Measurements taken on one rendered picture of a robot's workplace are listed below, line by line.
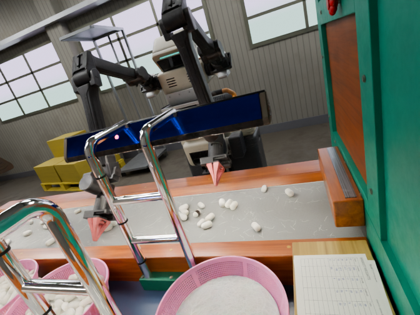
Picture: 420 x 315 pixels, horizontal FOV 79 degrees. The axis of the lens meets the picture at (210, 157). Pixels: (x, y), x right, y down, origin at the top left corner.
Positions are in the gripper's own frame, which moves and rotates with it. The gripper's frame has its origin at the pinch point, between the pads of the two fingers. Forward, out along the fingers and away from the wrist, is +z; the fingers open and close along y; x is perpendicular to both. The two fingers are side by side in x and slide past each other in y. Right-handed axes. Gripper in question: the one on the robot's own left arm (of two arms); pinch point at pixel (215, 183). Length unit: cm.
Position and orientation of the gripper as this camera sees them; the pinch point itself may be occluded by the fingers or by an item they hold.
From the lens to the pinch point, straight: 88.4
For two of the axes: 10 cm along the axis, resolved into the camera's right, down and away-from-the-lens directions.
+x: 3.8, 4.1, 8.3
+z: -0.1, 9.0, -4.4
